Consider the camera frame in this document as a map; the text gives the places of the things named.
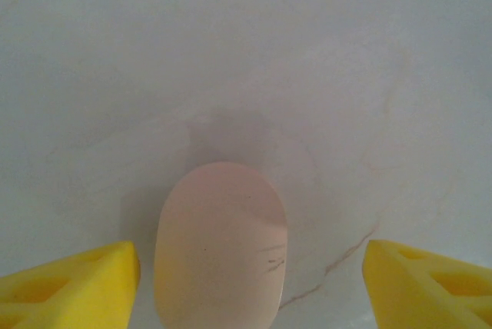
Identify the pink earbud charging case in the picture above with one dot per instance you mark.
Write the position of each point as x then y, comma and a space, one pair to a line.
221, 248

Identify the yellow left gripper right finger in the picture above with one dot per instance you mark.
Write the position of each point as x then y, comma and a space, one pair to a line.
423, 290

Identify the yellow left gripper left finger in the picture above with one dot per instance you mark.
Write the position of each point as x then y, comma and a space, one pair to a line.
65, 290

